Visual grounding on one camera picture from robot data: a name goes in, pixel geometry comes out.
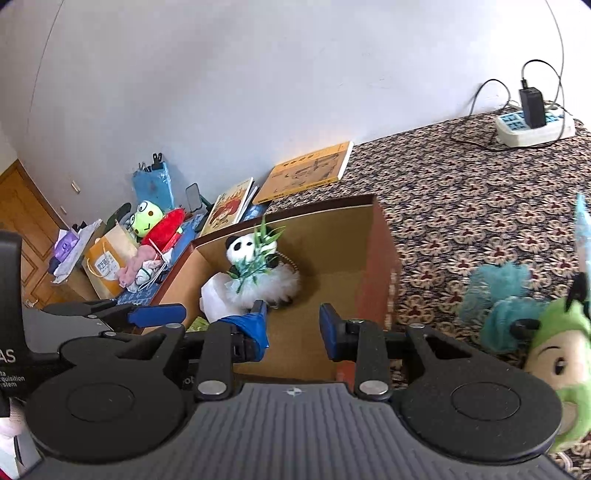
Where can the blue pen holder box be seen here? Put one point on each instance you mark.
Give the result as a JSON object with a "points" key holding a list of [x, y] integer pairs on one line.
{"points": [[153, 183]]}

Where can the yellow book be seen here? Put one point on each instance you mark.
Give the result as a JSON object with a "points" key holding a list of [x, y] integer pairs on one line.
{"points": [[302, 173]]}

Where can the black charger plug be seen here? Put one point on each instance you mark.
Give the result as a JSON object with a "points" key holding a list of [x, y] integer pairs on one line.
{"points": [[533, 105]]}

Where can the red cover picture book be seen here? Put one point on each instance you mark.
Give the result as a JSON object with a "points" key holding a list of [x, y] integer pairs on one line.
{"points": [[229, 207]]}

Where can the teal mesh bath pouf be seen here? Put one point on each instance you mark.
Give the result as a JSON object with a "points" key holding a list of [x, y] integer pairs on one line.
{"points": [[496, 297]]}

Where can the pink plush toy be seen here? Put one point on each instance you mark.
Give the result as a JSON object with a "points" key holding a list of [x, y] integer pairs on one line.
{"points": [[140, 269]]}

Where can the red plush toy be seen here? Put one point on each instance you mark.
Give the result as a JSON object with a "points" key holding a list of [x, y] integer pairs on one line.
{"points": [[165, 234]]}

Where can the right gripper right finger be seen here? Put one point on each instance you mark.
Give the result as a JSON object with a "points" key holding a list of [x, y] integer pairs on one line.
{"points": [[343, 338]]}

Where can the yellow paper bag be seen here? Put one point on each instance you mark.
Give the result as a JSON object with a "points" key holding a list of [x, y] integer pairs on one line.
{"points": [[106, 255]]}

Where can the cardboard box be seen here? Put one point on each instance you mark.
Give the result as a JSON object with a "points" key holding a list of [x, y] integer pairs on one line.
{"points": [[339, 252]]}

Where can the green pea plush toy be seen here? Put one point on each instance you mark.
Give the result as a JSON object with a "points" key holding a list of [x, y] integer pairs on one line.
{"points": [[559, 340]]}

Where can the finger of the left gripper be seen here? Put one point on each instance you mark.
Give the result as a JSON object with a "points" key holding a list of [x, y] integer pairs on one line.
{"points": [[124, 317]]}

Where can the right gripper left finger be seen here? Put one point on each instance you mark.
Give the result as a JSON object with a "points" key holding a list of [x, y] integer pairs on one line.
{"points": [[247, 334]]}

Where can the panda plush toy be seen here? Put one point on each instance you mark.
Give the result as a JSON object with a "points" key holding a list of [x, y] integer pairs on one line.
{"points": [[258, 270]]}

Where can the green frog plush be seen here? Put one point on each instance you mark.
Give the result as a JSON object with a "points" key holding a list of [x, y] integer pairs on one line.
{"points": [[146, 216]]}

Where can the wooden door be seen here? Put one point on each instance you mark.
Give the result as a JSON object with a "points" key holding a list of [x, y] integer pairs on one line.
{"points": [[25, 211]]}

